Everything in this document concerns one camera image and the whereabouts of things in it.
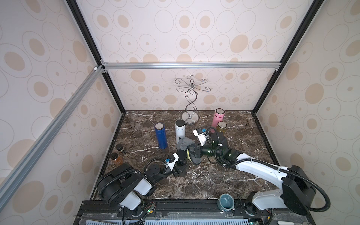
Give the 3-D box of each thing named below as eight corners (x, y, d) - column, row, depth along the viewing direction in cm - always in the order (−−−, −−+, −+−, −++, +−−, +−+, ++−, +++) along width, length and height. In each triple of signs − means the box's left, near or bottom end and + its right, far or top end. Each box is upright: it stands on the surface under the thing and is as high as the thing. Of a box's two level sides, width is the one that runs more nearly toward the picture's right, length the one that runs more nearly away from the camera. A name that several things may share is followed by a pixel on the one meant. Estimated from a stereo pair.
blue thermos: (158, 149, 99) (153, 130, 82) (159, 142, 103) (155, 123, 86) (166, 149, 99) (163, 130, 82) (167, 142, 103) (164, 123, 86)
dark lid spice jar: (120, 156, 95) (114, 149, 87) (121, 151, 98) (116, 143, 89) (126, 156, 95) (120, 149, 87) (127, 151, 98) (122, 143, 89)
